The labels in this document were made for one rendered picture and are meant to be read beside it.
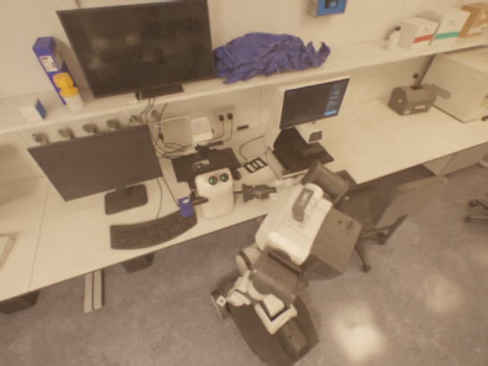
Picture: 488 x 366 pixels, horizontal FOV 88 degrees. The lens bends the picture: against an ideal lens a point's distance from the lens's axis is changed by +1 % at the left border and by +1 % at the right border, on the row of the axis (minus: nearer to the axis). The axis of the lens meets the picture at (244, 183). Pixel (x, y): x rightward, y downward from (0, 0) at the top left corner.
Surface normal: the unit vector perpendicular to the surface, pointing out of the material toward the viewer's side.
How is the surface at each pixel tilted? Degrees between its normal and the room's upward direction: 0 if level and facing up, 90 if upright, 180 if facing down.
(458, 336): 0
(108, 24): 86
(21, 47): 90
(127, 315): 0
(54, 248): 0
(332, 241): 15
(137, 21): 86
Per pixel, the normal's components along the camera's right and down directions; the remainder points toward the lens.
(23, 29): 0.36, 0.68
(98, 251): 0.00, -0.69
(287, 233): 0.14, -0.51
